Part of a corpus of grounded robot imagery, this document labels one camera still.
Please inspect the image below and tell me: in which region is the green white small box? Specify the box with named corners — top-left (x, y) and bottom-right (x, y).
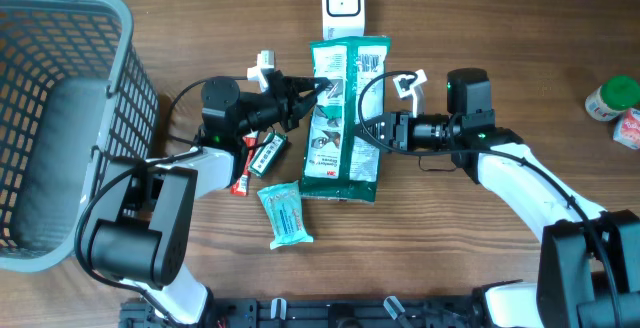
top-left (248, 132), bottom-right (288, 177)

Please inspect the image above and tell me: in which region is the grey plastic shopping basket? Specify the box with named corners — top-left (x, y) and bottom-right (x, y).
top-left (1, 0), bottom-right (159, 273)

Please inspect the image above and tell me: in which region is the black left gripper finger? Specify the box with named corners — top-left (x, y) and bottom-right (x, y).
top-left (294, 77), bottom-right (332, 93)
top-left (294, 92), bottom-right (318, 123)

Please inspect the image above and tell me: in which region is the small red packet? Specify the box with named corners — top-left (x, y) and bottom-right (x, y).
top-left (230, 132), bottom-right (259, 196)

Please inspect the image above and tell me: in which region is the light green wet wipes pack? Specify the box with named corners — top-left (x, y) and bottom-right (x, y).
top-left (257, 181), bottom-right (314, 250)

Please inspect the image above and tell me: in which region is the white barcode scanner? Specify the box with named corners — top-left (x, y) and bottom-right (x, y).
top-left (321, 0), bottom-right (365, 40)

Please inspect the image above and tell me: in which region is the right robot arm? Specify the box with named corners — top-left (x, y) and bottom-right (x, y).
top-left (356, 68), bottom-right (639, 327)

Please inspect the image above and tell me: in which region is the green 3M gloves bag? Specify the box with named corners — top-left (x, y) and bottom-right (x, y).
top-left (300, 36), bottom-right (391, 203)

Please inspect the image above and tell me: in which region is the green lid jar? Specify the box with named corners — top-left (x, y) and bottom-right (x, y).
top-left (585, 75), bottom-right (639, 122)

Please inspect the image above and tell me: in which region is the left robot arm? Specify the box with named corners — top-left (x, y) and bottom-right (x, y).
top-left (74, 71), bottom-right (332, 327)

